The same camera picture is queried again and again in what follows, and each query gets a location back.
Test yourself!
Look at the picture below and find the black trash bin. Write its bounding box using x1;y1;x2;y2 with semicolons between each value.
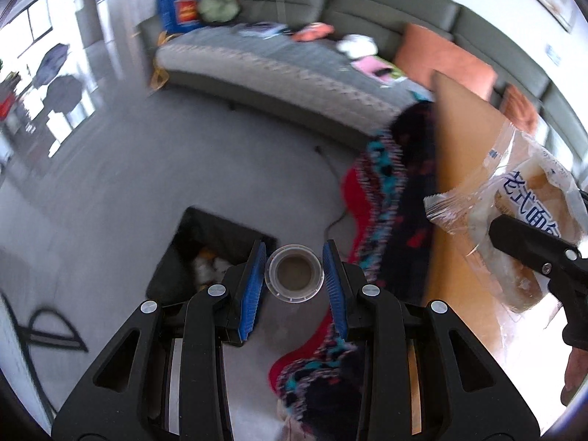
147;207;279;314

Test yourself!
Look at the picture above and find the yellow strap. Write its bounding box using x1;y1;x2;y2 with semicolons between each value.
151;32;169;89

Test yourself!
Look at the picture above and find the dark blue umbrella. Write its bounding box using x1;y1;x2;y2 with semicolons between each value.
32;43;69;88

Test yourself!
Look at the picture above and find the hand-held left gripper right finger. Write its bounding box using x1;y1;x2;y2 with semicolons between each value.
322;239;538;441

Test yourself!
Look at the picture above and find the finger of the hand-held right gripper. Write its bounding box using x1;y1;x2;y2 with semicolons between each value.
489;215;588;346

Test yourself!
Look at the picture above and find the large orange pillow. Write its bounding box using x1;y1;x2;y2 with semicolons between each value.
392;23;499;100

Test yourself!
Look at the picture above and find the wooden table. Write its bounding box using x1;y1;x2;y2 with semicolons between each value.
423;70;588;428

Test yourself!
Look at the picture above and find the blue grey booklet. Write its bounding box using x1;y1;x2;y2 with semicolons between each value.
239;22;283;38

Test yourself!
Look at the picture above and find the person's right hand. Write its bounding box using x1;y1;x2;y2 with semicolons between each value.
560;347;588;407

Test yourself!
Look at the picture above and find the green round cushion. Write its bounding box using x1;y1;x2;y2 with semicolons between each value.
197;0;242;25

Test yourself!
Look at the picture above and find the blue bag with red print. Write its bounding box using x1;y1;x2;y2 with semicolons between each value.
156;0;207;34

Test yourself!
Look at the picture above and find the orange cloth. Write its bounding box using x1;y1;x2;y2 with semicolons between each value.
291;23;335;42

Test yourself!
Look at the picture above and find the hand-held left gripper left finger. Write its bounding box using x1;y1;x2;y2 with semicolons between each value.
51;240;267;441

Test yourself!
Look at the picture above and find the grey patterned sofa cover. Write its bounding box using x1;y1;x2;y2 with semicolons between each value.
154;23;433;136

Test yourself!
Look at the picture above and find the black metal floor stand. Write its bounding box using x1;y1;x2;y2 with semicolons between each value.
0;305;89;354

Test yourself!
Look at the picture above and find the small orange pillow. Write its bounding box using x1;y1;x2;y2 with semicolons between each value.
501;83;540;132

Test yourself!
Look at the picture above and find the clear bread packet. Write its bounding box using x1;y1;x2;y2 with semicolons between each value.
423;119;588;314

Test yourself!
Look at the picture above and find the black red teal patterned rug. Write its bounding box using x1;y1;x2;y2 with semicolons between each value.
269;101;437;441

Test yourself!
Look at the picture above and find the pink cloth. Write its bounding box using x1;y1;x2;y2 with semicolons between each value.
356;56;396;76

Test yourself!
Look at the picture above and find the black floor cable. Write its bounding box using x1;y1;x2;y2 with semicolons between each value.
315;144;360;236

